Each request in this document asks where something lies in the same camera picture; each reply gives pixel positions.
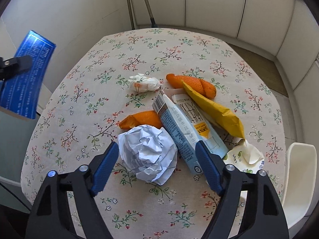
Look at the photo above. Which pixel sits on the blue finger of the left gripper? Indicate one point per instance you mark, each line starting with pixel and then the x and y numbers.
pixel 14 66

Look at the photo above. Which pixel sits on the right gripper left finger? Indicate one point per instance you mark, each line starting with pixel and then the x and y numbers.
pixel 101 167

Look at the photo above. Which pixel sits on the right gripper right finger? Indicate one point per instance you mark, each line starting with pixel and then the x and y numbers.
pixel 212 166

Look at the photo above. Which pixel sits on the long blue toothpaste box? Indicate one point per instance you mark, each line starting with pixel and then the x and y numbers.
pixel 20 94

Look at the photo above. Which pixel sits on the long orange peel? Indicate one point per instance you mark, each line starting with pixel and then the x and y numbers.
pixel 199 85

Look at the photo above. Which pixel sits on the white plastic trash bin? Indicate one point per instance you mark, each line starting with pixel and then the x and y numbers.
pixel 299 184

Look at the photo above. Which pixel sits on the white kitchen cabinets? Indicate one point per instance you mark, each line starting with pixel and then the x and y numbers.
pixel 285 29

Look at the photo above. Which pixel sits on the yellow snack wrapper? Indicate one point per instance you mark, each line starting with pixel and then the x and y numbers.
pixel 222 115

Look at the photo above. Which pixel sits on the light blue milk carton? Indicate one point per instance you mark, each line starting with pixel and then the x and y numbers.
pixel 186 124

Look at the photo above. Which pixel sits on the crumpled white paper ball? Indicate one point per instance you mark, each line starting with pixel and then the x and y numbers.
pixel 150 153

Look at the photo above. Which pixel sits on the small curled orange peel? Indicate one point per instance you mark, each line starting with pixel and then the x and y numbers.
pixel 142 118

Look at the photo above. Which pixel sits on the crumpled white tissue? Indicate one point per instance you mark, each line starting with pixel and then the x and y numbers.
pixel 141 83

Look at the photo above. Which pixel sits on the brown floor mat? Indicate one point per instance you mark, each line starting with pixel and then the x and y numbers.
pixel 264 68

